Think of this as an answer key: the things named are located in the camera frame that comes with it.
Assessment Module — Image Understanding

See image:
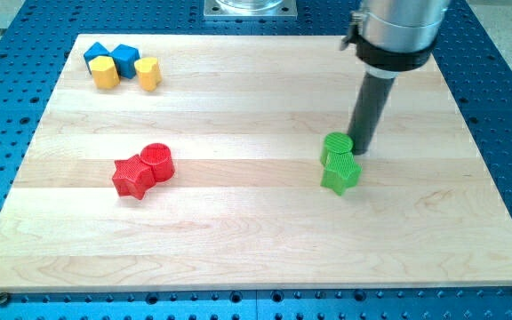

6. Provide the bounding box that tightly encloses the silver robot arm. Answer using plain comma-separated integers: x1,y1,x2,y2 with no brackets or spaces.
340,0,450,80

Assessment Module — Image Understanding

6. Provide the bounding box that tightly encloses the yellow heart block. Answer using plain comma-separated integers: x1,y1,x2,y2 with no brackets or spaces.
134,57,162,92

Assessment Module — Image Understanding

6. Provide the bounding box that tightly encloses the yellow hexagon block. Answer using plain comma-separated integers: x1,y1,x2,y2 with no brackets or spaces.
89,56,120,90

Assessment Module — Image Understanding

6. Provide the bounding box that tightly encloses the blue block behind hexagon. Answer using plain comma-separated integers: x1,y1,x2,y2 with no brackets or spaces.
83,42,110,73

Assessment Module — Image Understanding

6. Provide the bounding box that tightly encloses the green star block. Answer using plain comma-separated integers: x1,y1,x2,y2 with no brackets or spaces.
320,153,362,196

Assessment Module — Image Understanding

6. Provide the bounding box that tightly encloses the green cylinder block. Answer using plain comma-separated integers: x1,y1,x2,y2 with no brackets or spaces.
320,132,354,165

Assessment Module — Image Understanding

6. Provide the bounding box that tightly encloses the light wooden board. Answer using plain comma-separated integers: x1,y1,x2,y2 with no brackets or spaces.
0,34,512,292

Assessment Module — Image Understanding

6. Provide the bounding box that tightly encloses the red cylinder block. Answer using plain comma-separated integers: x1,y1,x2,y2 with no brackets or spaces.
140,143,175,182

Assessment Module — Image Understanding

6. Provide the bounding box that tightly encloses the red star block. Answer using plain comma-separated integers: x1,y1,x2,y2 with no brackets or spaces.
112,155,156,200

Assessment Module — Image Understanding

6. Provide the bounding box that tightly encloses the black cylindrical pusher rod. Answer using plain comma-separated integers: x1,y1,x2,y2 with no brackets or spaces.
348,72,397,156

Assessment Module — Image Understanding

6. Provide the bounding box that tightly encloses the blue cube block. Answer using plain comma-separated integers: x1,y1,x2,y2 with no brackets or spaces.
110,44,140,79

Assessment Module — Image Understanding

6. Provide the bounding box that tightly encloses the blue perforated metal table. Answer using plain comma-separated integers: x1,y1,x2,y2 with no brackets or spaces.
0,1,512,319

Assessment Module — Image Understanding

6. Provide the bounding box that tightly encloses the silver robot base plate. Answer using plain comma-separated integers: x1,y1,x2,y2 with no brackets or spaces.
203,0,298,20

